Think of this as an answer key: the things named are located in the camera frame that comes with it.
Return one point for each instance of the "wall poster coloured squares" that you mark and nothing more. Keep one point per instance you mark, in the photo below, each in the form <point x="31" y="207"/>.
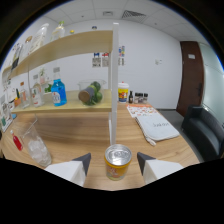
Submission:
<point x="121" y="55"/>

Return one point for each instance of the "lime jar with cork lid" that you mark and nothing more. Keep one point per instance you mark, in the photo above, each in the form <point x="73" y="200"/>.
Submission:
<point x="91" y="93"/>

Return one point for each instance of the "orange printed leaflet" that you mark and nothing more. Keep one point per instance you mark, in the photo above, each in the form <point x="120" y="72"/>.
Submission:
<point x="140" y="109"/>

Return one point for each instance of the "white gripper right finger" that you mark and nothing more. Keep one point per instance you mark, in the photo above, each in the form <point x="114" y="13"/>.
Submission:
<point x="156" y="168"/>

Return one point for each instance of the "brown door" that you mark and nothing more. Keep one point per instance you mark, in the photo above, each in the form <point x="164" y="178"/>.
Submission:
<point x="190" y="76"/>

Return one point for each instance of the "black sofa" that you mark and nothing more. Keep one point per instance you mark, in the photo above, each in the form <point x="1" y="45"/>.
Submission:
<point x="205" y="128"/>

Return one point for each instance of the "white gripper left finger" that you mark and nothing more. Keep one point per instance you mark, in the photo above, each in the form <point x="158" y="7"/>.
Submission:
<point x="74" y="170"/>

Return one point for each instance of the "wall poster red print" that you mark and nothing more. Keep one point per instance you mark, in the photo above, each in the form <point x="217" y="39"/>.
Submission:
<point x="105" y="60"/>

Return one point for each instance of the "orange-cap clear small bottle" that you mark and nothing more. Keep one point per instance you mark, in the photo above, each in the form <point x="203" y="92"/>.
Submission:
<point x="24" y="98"/>

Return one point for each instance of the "wall poster blue figure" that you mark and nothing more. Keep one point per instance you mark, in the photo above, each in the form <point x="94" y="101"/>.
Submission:
<point x="96" y="60"/>

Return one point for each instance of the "two-tier wooden shelf rack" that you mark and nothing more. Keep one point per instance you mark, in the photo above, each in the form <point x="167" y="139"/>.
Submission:
<point x="73" y="45"/>

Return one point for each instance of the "clear bottle red label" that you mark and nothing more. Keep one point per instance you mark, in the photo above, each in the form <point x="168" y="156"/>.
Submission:
<point x="37" y="95"/>

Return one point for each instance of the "green-cap clear small bottle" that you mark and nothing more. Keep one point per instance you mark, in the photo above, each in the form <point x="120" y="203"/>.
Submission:
<point x="58" y="31"/>

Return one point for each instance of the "white fabric pouch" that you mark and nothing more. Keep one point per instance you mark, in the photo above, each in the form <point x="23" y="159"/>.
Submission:
<point x="156" y="128"/>

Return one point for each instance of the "clear glass with ice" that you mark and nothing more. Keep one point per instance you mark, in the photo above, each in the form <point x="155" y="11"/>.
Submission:
<point x="38" y="150"/>

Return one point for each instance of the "blue liquid bottle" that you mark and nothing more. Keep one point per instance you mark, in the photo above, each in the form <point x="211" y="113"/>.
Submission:
<point x="59" y="91"/>

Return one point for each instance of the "small dark brown bottle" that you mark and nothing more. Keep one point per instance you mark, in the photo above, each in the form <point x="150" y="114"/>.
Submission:
<point x="131" y="97"/>

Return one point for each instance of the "orange soda can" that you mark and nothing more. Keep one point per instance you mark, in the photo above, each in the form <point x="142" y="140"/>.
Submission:
<point x="117" y="163"/>

